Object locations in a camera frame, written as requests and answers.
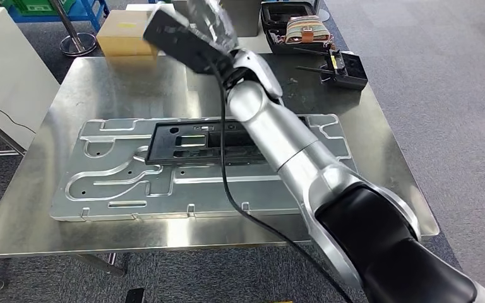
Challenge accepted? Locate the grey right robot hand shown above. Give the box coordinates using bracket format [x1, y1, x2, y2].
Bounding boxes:
[186, 0, 240, 53]

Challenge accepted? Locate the black plastic plate bracket part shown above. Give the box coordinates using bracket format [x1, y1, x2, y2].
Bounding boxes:
[144, 117, 310, 167]

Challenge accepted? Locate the stainless steel workbench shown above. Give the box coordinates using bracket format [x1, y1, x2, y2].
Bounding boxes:
[0, 52, 440, 290]

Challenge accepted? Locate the black open tool case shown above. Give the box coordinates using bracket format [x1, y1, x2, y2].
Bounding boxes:
[260, 1, 335, 55]

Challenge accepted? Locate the brown cardboard box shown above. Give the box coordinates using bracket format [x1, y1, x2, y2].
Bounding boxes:
[96, 9, 160, 57]

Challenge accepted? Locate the striped fabric pouch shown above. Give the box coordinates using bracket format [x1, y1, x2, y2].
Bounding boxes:
[284, 16, 331, 45]

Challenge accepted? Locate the silver round floor base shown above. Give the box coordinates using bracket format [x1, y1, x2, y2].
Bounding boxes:
[314, 0, 331, 23]

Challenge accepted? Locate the blue metal rack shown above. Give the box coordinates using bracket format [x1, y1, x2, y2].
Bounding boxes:
[8, 0, 111, 32]

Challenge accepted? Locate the silver stanchion with round base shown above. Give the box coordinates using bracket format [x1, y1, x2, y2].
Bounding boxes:
[50, 0, 98, 57]

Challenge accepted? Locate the black remote with antennas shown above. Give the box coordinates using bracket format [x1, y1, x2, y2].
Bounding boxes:
[294, 47, 369, 91]

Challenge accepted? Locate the green plastic crate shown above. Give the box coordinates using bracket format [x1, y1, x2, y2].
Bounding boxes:
[14, 0, 76, 15]

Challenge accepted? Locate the stamped aluminium panel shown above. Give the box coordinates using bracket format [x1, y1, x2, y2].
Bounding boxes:
[50, 114, 358, 222]

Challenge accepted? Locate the stainless steel table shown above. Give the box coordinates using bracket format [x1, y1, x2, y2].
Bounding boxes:
[0, 106, 27, 159]

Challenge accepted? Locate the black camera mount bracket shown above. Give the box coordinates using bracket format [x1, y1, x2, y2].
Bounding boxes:
[192, 39, 237, 78]

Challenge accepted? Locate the thin black cable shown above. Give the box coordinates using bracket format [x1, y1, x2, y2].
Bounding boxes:
[0, 90, 26, 136]

